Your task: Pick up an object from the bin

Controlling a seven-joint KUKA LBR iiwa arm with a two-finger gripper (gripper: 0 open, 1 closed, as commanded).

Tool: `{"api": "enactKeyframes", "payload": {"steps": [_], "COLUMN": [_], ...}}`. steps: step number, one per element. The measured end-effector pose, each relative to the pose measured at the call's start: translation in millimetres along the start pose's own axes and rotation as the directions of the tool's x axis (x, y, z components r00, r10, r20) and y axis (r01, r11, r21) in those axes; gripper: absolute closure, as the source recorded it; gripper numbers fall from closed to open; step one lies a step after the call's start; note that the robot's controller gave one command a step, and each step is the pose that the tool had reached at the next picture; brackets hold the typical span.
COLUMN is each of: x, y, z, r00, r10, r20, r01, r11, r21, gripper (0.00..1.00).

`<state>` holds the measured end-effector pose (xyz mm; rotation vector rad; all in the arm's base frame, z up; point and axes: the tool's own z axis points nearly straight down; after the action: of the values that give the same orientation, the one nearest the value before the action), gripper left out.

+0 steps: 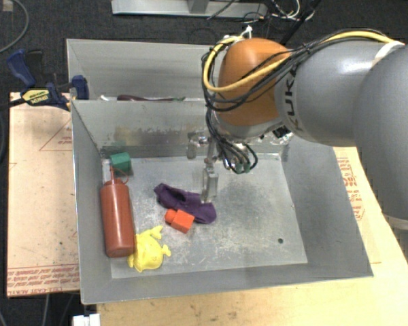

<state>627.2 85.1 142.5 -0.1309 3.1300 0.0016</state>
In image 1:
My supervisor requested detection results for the brown cardboard board red print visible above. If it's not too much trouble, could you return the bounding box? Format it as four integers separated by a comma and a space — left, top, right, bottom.
6, 92, 367, 298

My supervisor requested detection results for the red-brown squeeze bottle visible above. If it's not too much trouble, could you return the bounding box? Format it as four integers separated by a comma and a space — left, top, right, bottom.
99, 166, 137, 259

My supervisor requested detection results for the grey metal bin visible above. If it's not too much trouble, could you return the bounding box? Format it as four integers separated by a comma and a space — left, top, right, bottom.
66, 38, 374, 306

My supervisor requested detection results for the purple cloth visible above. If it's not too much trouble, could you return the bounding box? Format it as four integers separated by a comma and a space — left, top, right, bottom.
153, 183, 218, 225

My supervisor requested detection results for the yellow toy animal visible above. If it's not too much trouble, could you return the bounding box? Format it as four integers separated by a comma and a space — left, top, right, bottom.
126, 225, 172, 274

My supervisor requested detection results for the black cylinder on white bracket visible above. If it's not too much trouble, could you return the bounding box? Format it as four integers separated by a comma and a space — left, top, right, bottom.
272, 126, 294, 143

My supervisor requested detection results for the green block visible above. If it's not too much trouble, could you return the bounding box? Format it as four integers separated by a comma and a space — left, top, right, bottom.
109, 151, 133, 173

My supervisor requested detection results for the orange block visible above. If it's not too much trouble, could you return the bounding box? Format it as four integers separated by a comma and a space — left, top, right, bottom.
164, 209, 196, 235

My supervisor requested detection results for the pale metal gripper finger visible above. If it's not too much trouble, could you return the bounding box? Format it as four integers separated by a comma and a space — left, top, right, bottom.
209, 170, 220, 199
201, 168, 211, 204

